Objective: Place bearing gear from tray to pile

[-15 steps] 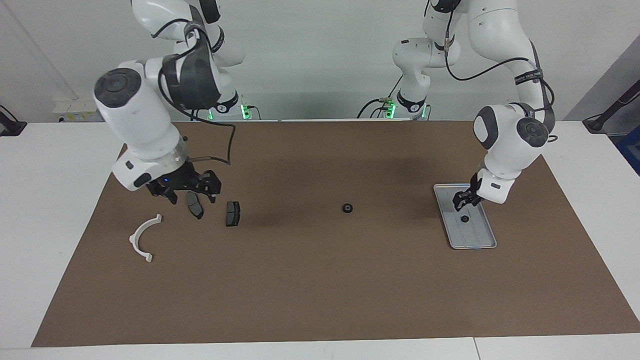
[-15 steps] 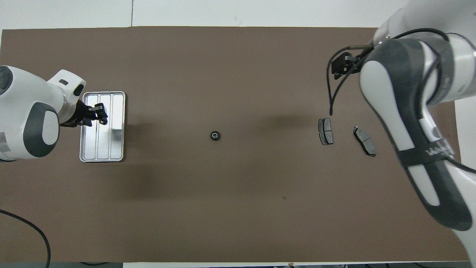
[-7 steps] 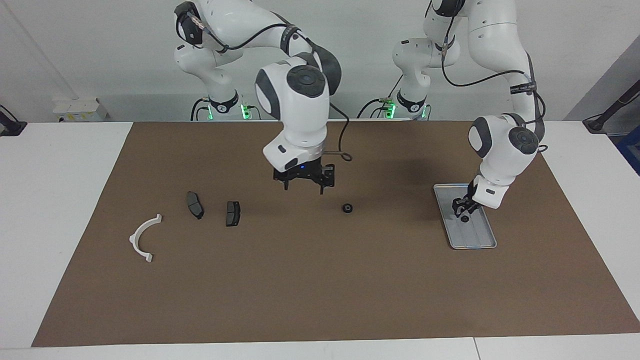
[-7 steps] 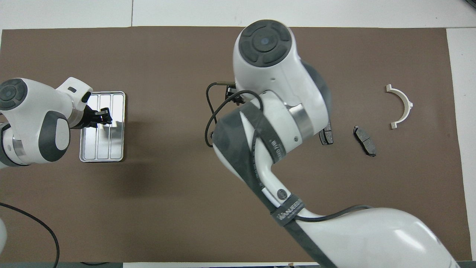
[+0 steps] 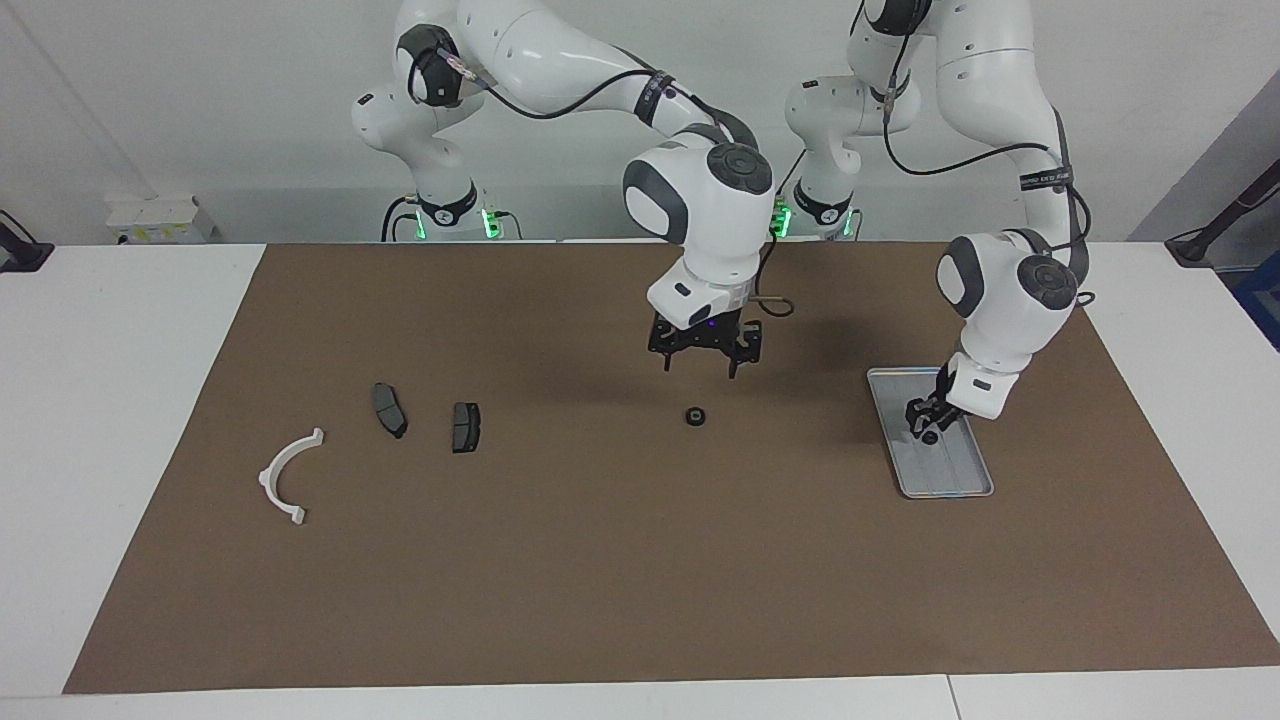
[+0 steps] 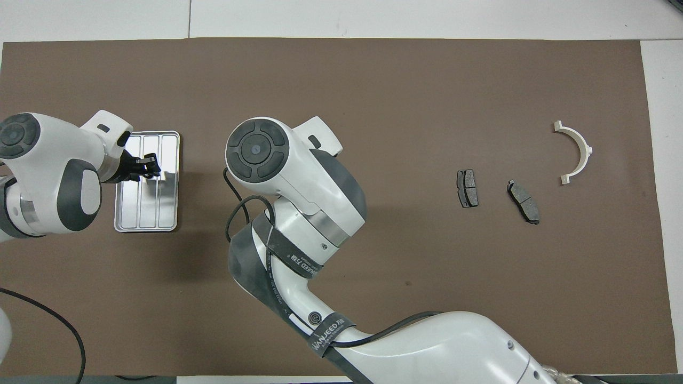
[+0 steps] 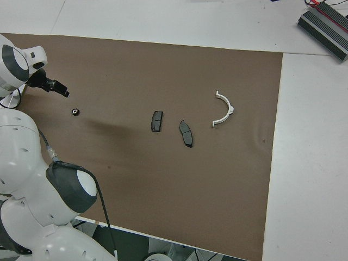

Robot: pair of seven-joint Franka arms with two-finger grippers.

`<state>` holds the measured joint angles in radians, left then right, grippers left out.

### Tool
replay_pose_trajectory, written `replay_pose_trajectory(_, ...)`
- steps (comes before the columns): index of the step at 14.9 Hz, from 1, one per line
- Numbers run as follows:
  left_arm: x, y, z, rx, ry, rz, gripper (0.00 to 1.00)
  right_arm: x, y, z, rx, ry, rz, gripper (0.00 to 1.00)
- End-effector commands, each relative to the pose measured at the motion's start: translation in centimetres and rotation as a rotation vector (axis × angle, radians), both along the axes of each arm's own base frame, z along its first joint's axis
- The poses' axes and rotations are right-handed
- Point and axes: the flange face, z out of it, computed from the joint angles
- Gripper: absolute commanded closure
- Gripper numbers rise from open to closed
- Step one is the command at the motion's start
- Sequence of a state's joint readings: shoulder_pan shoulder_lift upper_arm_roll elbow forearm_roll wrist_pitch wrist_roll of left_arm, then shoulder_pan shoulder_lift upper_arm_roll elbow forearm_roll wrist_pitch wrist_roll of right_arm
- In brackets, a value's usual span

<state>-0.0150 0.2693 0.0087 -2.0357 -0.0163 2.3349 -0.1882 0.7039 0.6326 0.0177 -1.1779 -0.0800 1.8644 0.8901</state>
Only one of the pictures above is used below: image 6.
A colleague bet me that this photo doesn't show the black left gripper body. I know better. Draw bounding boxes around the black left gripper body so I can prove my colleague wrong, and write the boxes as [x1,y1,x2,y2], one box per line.
[115,148,144,185]

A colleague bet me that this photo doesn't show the silver metal tray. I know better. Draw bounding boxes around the silver metal tray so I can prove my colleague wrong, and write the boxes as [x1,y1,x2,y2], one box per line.
[114,131,180,233]

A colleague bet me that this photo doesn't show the brown table mat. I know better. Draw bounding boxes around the brown table mat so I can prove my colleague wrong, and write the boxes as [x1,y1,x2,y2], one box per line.
[0,37,670,377]

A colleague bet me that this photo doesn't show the grey rectangular brake pad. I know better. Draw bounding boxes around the grey rectangular brake pad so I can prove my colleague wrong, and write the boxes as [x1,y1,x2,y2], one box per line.
[457,169,479,209]

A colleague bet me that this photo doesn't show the grey curved brake pad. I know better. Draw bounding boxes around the grey curved brake pad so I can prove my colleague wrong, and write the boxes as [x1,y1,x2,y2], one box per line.
[507,180,541,225]

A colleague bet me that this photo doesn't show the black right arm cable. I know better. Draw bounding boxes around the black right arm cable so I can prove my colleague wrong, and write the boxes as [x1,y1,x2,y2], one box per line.
[223,167,443,350]

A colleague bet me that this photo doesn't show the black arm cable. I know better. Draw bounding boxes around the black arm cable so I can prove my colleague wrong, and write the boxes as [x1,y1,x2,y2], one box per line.
[0,288,86,384]
[223,167,443,350]

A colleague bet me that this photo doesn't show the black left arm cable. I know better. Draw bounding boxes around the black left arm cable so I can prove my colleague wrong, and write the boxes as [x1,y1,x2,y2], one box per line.
[0,288,86,384]

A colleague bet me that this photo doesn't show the white semicircular bracket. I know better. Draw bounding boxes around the white semicircular bracket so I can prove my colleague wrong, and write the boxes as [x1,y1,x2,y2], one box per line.
[553,121,593,185]

